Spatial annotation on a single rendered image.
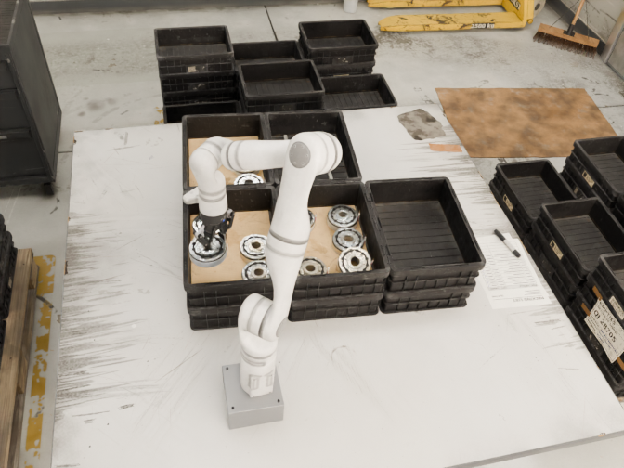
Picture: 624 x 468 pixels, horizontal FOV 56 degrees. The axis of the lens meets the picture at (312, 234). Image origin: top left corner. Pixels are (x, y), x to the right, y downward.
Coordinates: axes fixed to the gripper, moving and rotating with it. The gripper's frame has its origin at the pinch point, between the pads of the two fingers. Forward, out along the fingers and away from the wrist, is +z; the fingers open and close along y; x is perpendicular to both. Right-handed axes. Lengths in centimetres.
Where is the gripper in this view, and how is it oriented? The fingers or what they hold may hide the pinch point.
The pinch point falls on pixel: (215, 241)
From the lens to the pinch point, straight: 169.7
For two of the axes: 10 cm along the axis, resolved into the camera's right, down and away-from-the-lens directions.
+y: 6.5, -5.2, 5.5
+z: -0.7, 6.8, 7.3
